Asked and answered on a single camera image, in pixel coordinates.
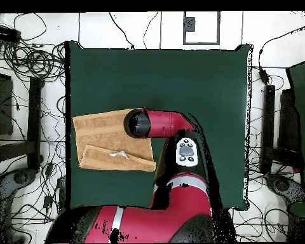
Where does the black looping cable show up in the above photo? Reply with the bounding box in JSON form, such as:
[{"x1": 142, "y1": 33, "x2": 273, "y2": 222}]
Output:
[{"x1": 13, "y1": 12, "x2": 48, "y2": 42}]

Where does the grey wheeled base leg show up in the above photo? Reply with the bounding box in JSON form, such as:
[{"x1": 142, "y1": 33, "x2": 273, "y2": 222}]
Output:
[
  {"x1": 0, "y1": 167, "x2": 37, "y2": 243},
  {"x1": 265, "y1": 173, "x2": 305, "y2": 205}
]

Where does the grey floor outlet box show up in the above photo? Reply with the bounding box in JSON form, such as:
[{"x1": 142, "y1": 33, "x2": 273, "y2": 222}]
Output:
[{"x1": 184, "y1": 17, "x2": 196, "y2": 32}]

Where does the tan terry towel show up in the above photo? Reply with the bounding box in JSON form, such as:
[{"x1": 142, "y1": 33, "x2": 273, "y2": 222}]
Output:
[{"x1": 72, "y1": 108, "x2": 157, "y2": 172}]

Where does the black stand bar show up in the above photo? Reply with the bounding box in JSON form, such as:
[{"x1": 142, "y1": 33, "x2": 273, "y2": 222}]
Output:
[
  {"x1": 27, "y1": 76, "x2": 44, "y2": 170},
  {"x1": 259, "y1": 85, "x2": 276, "y2": 175}
]

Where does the black cable with plug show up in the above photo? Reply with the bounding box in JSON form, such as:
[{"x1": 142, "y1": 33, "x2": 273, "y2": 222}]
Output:
[{"x1": 108, "y1": 11, "x2": 135, "y2": 50}]

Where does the black stand crossbar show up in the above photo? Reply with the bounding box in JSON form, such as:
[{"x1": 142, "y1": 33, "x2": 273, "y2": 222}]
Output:
[
  {"x1": 0, "y1": 140, "x2": 36, "y2": 163},
  {"x1": 262, "y1": 146, "x2": 305, "y2": 170}
]

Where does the black power strip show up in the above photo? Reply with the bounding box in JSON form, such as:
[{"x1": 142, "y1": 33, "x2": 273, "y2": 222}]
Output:
[{"x1": 0, "y1": 24, "x2": 22, "y2": 43}]

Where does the dark green table cloth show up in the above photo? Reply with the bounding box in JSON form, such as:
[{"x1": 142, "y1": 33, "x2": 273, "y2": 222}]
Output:
[{"x1": 69, "y1": 40, "x2": 254, "y2": 211}]

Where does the coiled black cable bundle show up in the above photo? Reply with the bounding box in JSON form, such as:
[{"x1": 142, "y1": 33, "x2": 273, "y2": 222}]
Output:
[{"x1": 3, "y1": 41, "x2": 66, "y2": 82}]

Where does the grey square floor frame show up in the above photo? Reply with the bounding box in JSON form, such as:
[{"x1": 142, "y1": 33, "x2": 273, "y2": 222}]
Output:
[{"x1": 182, "y1": 11, "x2": 221, "y2": 46}]

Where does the thin black curved cable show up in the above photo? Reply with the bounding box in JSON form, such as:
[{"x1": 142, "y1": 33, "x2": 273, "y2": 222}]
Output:
[{"x1": 142, "y1": 11, "x2": 159, "y2": 50}]

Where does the black flat panel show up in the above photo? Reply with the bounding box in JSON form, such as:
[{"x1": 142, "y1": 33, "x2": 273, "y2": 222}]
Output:
[
  {"x1": 0, "y1": 71, "x2": 14, "y2": 136},
  {"x1": 278, "y1": 88, "x2": 299, "y2": 153}
]

